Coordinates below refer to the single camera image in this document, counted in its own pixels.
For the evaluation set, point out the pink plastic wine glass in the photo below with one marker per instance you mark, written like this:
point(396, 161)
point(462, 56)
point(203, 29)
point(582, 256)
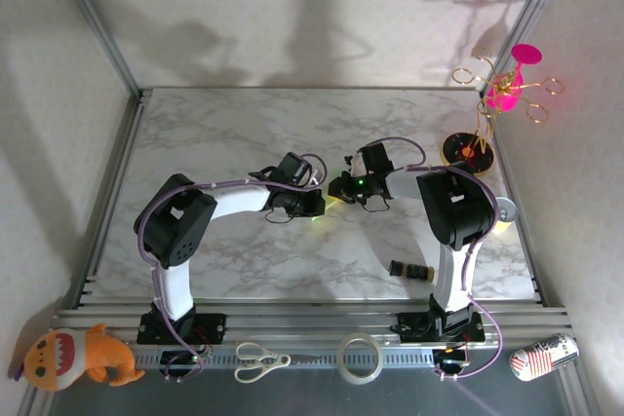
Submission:
point(504, 97)

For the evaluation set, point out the orange shark plush toy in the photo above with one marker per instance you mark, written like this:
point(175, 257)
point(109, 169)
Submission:
point(102, 355)

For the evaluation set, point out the red white striped can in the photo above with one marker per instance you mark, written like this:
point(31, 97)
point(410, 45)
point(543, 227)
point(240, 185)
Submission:
point(541, 357)

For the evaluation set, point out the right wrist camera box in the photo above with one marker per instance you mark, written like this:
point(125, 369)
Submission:
point(359, 165)

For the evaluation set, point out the yellow drink can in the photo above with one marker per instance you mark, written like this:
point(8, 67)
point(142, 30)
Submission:
point(507, 209)

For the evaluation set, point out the aluminium table side rail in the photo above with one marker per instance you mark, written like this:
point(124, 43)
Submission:
point(507, 182)
point(122, 153)

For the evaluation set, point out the green cloth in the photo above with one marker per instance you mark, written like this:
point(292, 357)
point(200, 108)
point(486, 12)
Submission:
point(332, 198)

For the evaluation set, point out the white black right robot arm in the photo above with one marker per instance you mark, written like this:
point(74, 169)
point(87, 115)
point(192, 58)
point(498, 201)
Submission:
point(453, 211)

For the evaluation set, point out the small black cylindrical bottle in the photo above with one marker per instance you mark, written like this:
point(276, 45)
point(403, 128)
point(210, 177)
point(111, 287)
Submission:
point(407, 270)

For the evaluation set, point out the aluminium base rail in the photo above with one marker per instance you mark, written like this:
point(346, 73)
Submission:
point(302, 321)

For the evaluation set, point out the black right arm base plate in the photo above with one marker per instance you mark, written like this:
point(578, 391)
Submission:
point(407, 328)

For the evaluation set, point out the clear tape roll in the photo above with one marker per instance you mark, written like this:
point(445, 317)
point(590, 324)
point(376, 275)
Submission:
point(360, 380)

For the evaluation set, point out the aluminium frame strut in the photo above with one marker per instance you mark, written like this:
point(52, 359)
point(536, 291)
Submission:
point(580, 396)
point(36, 404)

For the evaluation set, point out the black controller board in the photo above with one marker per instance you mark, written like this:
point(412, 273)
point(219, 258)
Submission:
point(180, 360)
point(451, 360)

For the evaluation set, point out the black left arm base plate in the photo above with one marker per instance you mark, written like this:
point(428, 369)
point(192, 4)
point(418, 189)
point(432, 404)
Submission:
point(214, 328)

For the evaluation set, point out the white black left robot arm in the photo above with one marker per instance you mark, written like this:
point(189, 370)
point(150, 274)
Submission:
point(175, 226)

